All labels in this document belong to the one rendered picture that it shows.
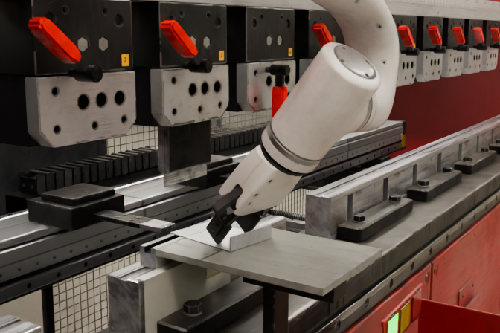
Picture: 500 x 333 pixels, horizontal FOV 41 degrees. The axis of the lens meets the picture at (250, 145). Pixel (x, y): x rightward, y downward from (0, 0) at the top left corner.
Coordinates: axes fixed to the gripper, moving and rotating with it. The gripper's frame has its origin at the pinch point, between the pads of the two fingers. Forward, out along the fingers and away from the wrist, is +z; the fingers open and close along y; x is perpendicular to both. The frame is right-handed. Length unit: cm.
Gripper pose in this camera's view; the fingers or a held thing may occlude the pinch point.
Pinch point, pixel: (233, 224)
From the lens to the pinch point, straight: 98.5
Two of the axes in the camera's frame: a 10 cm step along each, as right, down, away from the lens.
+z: -4.8, 6.8, 5.6
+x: 5.6, 7.2, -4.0
